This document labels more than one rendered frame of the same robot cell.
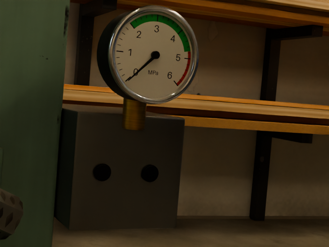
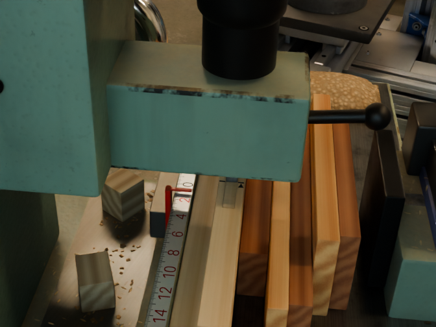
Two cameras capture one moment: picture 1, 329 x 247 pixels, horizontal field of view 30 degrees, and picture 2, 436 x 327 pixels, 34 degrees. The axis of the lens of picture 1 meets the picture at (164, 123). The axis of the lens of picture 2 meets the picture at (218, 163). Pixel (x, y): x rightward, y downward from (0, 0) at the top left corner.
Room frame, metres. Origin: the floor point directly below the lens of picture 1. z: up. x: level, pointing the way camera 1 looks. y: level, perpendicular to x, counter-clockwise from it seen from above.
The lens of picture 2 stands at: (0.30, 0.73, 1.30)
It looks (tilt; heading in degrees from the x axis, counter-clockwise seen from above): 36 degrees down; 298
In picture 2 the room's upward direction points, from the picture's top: 2 degrees clockwise
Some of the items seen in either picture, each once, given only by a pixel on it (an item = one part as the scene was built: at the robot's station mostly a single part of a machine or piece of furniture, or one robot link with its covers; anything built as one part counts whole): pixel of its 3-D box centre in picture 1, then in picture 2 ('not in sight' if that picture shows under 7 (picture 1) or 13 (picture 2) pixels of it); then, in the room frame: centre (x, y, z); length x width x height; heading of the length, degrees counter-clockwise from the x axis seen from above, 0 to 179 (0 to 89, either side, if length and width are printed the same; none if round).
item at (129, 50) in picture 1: (143, 69); not in sight; (0.41, 0.02, 0.65); 0.06 x 0.04 x 0.08; 114
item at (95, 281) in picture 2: not in sight; (95, 281); (0.62, 0.36, 0.82); 0.04 x 0.03 x 0.03; 134
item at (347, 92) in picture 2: not in sight; (326, 89); (0.52, 0.07, 0.91); 0.12 x 0.09 x 0.03; 24
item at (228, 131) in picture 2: not in sight; (208, 117); (0.51, 0.35, 1.03); 0.14 x 0.07 x 0.09; 24
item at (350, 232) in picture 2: not in sight; (339, 206); (0.42, 0.28, 0.94); 0.16 x 0.01 x 0.07; 114
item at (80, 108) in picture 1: (105, 160); not in sight; (0.47, 0.04, 0.58); 0.12 x 0.08 x 0.08; 24
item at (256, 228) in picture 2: not in sight; (257, 208); (0.49, 0.31, 0.92); 0.16 x 0.02 x 0.04; 114
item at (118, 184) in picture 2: not in sight; (122, 194); (0.67, 0.25, 0.82); 0.03 x 0.03 x 0.04; 79
